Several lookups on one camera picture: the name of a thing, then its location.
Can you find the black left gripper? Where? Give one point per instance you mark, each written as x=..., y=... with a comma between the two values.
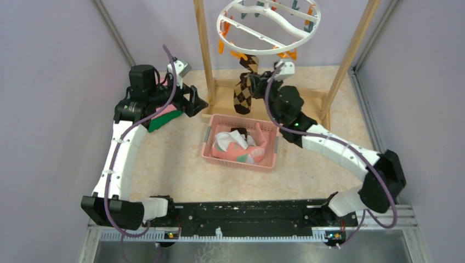
x=194, y=103

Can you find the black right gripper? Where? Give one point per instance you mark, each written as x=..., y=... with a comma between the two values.
x=259, y=83

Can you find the brown argyle sock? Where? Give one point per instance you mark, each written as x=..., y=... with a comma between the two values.
x=243, y=90

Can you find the pink plastic basket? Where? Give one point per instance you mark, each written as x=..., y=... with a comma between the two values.
x=220, y=123

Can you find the white black striped sock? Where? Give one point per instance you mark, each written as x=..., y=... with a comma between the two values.
x=239, y=136

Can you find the pink teal sock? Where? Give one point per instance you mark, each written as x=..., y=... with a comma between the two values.
x=252, y=155

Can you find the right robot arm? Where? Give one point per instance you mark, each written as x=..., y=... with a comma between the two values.
x=381, y=174

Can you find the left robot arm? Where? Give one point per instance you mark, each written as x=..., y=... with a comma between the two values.
x=146, y=98

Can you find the wooden hanger rack stand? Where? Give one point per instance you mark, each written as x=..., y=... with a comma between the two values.
x=289, y=102

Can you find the white round clip hanger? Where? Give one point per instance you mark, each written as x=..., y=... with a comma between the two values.
x=265, y=28

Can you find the pink folded cloth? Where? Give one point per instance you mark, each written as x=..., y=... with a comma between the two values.
x=169, y=108

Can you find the orange clothes peg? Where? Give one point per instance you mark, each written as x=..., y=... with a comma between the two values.
x=235, y=54
x=290, y=54

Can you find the green folded cloth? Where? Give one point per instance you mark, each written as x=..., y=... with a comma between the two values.
x=161, y=120

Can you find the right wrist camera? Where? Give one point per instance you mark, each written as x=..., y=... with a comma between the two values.
x=283, y=69

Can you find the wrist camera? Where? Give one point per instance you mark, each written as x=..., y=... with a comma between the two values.
x=182, y=67
x=283, y=69

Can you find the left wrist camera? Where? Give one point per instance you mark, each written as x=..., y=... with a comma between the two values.
x=182, y=67

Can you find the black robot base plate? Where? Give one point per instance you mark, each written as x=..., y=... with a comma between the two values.
x=285, y=220

